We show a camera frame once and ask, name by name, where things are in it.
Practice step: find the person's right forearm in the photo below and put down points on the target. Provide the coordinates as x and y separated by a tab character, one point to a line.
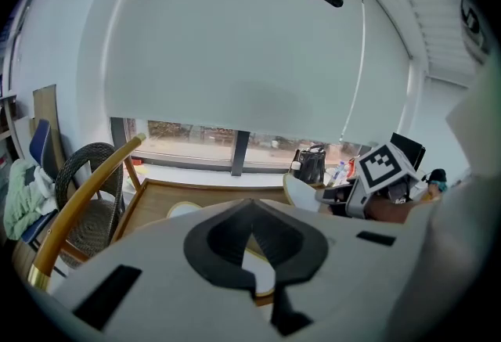
391	211

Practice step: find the black bag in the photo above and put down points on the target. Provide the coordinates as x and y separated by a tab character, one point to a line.
311	164

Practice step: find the white slipper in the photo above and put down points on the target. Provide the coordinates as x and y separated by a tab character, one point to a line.
299	191

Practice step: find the blue chair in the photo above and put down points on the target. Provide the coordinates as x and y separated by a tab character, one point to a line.
39	141

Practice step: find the dark window frame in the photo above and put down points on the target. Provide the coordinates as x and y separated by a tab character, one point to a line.
239	152

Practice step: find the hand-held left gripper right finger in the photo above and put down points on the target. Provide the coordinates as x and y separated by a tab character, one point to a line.
352	274

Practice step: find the white roller blind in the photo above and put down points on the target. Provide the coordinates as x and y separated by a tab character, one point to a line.
235	39

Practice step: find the person's grey sweatshirt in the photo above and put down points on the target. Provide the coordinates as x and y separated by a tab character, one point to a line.
462	215

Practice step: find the wooden shoe rack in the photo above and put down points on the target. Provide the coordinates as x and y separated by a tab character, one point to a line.
156	199

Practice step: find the brown cardboard sheet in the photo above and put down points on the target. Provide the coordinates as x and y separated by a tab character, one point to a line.
45	105

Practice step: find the white cloth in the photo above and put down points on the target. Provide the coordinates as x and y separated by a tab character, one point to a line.
43	184

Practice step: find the white slatted blind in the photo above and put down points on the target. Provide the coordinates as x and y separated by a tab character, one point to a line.
434	27

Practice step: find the dark wicker chair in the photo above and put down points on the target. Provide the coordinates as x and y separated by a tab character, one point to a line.
90	191

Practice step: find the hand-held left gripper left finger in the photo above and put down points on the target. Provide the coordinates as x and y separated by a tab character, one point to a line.
156	254

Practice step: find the green cloth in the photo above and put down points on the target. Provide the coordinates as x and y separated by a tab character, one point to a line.
21	199

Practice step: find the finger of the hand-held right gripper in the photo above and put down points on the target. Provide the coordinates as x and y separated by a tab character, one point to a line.
332	195

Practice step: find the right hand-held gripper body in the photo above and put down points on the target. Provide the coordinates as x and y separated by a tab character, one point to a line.
375	172

